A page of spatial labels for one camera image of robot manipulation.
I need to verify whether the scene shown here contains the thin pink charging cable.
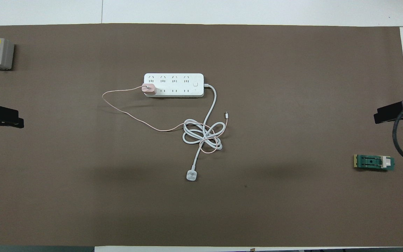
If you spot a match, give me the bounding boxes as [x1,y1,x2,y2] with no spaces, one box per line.
[102,87,230,154]

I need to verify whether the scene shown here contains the white power strip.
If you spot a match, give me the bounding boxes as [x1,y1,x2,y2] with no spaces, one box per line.
[143,73,205,98]

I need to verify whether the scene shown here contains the brown table mat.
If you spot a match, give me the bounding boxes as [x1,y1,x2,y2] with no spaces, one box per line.
[0,24,403,247]

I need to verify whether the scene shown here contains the white power cord with plug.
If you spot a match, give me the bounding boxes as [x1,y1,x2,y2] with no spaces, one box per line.
[182,83,225,181]

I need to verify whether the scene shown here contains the pink charger block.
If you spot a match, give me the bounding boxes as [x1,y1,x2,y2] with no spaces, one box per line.
[141,83,157,96]

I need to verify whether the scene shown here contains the green circuit board module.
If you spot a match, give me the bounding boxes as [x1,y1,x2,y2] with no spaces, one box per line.
[354,154,395,172]

